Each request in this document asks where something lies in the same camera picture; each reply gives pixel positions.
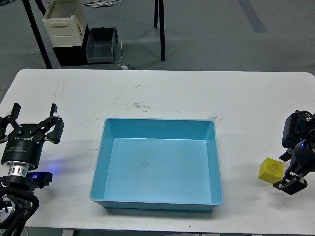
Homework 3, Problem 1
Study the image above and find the white cable with plug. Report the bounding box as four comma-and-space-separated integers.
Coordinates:
117, 15, 129, 70

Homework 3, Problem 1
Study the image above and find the black crate under cream crate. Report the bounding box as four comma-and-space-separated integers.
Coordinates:
52, 26, 90, 67

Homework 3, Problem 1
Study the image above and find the black table leg left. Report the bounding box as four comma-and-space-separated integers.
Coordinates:
22, 0, 52, 69

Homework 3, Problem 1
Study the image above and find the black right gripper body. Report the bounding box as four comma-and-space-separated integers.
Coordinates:
287, 139, 315, 174

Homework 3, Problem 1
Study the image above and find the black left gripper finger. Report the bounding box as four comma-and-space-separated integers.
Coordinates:
0, 103, 21, 143
29, 103, 64, 144

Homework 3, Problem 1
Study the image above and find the light blue plastic tray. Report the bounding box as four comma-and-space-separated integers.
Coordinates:
90, 118, 224, 211

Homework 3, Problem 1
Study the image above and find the yellow wooden block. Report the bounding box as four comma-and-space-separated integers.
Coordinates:
258, 157, 285, 184

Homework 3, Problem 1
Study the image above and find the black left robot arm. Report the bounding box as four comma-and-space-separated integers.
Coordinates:
0, 103, 64, 236

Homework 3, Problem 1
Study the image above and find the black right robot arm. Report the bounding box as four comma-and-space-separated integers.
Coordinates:
273, 110, 315, 195

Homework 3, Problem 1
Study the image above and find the cream plastic crate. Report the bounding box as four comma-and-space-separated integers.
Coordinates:
42, 0, 87, 47

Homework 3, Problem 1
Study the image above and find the dark grey open bin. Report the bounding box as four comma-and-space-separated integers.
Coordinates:
86, 27, 118, 64

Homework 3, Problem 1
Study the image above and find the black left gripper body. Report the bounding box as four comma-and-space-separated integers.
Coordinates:
1, 124, 46, 170

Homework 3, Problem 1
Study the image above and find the coiled white rope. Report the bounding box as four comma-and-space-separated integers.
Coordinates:
81, 0, 122, 8

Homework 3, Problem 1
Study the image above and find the black table legs centre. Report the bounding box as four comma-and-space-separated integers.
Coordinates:
154, 0, 166, 62

